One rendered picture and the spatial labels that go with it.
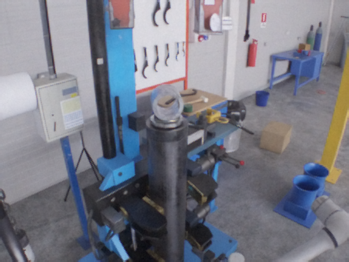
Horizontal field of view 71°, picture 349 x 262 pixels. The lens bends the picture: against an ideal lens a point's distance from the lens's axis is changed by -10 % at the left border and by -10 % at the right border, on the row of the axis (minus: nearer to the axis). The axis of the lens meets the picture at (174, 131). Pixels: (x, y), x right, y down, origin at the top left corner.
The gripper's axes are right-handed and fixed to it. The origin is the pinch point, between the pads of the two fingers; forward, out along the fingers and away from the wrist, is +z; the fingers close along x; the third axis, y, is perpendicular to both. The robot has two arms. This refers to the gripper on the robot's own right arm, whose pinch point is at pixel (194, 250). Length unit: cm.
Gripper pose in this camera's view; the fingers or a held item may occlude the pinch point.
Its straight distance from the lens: 175.0
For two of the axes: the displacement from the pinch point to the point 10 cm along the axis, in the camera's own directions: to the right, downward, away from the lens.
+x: 0.0, 8.9, 4.5
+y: -7.0, 3.2, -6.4
